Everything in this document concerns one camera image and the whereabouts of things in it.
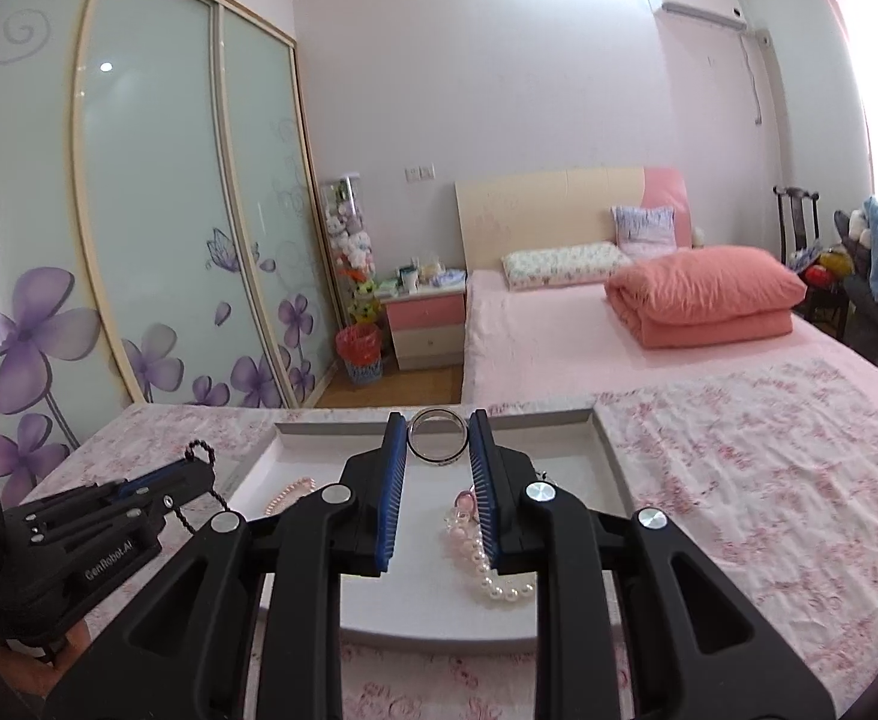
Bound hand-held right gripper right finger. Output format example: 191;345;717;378
469;409;837;720

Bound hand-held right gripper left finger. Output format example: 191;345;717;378
43;411;410;720

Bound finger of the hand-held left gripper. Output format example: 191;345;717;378
109;461;189;500
2;460;220;550

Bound pink crystal bead bracelet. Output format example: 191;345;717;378
443;487;483;552

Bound dark red bead necklace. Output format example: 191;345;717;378
163;439;230;537

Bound silver bangle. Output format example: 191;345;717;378
406;406;474;466

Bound white pearl necklace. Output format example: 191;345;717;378
446;510;539;605

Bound pink pearl bracelet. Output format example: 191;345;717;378
263;476;316;518

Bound grey cardboard tray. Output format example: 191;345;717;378
225;406;631;647

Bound red waste basket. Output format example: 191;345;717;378
334;324;386;387

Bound bed with pink sheet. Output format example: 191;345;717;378
460;270;878;406

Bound pink and beige nightstand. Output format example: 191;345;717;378
379;289;470;372

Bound pink floral bedsheet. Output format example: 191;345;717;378
19;356;878;720

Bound white floral pillow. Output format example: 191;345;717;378
500;241;633;292

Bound glass tube of plush toys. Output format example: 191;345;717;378
320;174;380;331

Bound beige and pink headboard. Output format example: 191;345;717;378
454;166;691;275

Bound folded coral quilt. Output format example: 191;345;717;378
605;246;809;350

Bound small purple cushion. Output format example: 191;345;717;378
611;204;676;260

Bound flower print sliding wardrobe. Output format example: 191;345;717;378
0;0;342;511

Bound dark wooden chair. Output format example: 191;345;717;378
772;186;822;267

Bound colourful toys on chair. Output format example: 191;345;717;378
799;244;856;290

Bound white air conditioner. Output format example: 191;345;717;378
653;0;749;35

